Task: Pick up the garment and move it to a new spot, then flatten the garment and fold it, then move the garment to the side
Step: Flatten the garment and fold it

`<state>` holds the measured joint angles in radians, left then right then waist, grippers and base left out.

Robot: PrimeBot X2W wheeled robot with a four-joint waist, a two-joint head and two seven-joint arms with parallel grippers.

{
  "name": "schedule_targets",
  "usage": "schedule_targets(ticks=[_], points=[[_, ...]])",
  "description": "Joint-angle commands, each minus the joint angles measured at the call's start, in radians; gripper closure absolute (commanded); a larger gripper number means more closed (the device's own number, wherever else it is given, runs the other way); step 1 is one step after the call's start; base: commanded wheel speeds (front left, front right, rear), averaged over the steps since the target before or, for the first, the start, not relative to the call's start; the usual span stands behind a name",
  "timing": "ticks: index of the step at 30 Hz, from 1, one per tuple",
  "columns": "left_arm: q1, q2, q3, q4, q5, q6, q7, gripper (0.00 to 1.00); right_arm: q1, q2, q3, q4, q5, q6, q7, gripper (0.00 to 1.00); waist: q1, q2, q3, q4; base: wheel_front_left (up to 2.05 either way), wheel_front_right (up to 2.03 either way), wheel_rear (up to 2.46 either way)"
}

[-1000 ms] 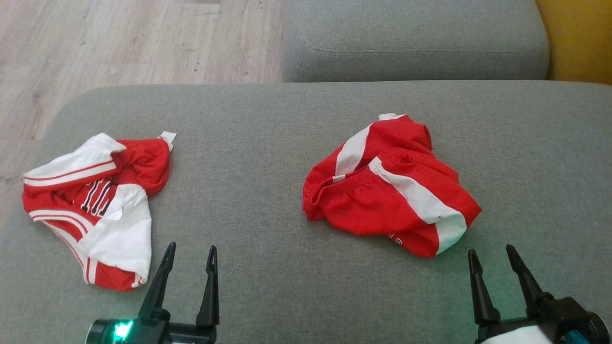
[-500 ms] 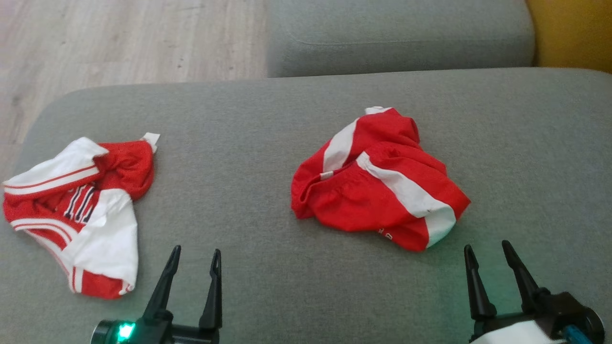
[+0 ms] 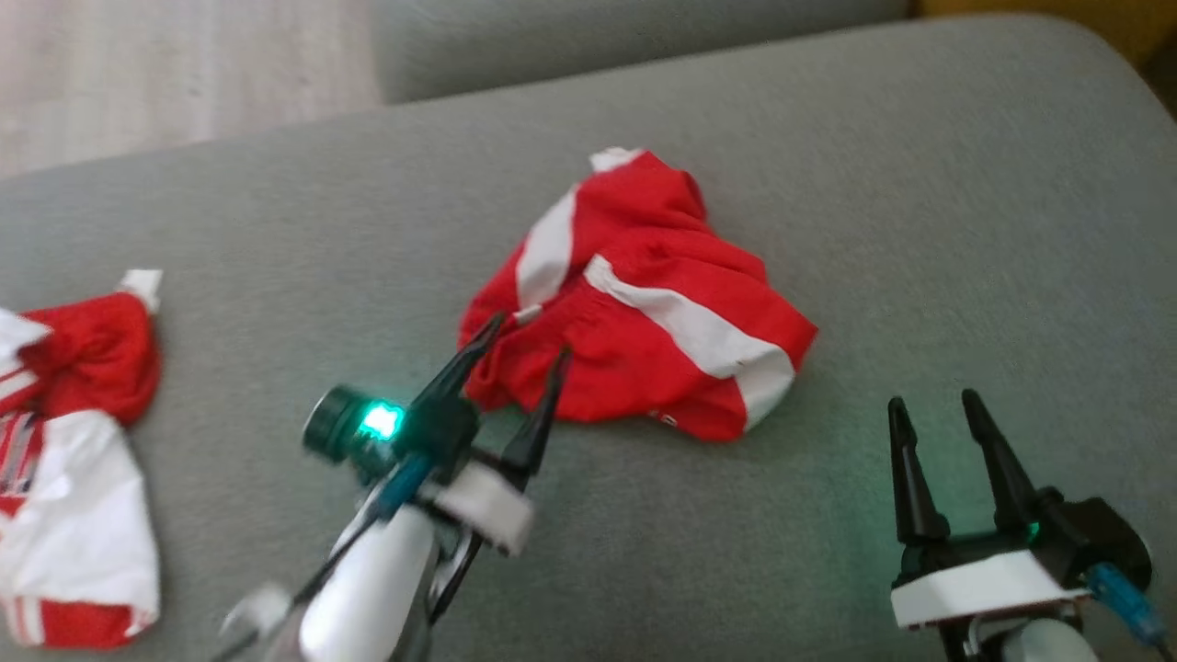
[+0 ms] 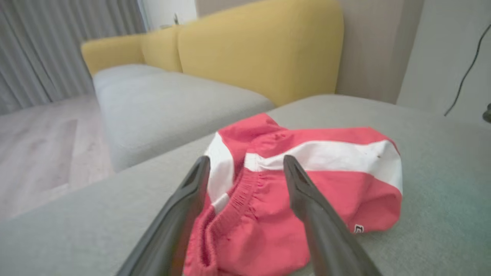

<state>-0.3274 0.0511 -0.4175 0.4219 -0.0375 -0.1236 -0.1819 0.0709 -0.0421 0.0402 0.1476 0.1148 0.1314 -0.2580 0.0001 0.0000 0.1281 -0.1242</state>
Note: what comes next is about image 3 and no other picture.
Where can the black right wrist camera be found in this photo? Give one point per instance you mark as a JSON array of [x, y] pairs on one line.
[[1099, 538]]

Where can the red shirt with white sleeves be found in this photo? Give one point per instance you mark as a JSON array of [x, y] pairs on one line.
[[83, 515]]

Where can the small grey sofa cushion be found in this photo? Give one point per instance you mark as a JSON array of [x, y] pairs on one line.
[[598, 41]]

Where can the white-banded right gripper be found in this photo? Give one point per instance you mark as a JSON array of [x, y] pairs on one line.
[[984, 584]]

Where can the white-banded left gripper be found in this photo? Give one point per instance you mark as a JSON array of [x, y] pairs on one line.
[[483, 506]]

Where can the red white-striped shorts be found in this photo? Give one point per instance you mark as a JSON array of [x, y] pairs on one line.
[[644, 359]]

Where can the large grey sofa seat cushion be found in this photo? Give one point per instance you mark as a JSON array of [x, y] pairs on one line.
[[276, 239]]

